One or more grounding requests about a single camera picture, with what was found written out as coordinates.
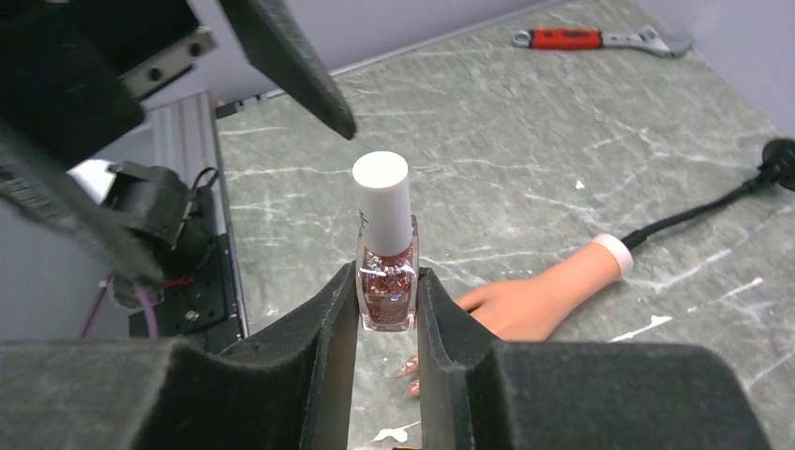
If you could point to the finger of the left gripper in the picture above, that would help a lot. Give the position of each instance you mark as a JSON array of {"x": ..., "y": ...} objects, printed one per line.
[{"x": 274, "y": 44}]

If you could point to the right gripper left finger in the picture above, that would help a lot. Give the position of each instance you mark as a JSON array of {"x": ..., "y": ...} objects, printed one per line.
[{"x": 288, "y": 386}]

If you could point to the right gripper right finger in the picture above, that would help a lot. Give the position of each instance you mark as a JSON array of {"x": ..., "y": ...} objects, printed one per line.
[{"x": 480, "y": 392}]

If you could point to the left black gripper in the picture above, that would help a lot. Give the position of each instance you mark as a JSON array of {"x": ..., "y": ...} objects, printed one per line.
[{"x": 73, "y": 77}]

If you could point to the glitter nail polish bottle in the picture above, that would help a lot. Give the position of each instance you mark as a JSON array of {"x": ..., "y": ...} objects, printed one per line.
[{"x": 387, "y": 259}]

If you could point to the mannequin practice hand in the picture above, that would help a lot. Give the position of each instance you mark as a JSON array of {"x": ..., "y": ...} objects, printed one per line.
[{"x": 530, "y": 309}]

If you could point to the red adjustable wrench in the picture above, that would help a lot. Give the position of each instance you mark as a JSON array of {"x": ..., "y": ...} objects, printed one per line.
[{"x": 647, "y": 39}]

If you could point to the black hand stand stem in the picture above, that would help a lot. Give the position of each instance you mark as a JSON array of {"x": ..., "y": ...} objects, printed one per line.
[{"x": 776, "y": 169}]

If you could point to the black base frame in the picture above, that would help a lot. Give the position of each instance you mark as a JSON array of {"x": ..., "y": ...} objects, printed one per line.
[{"x": 181, "y": 226}]

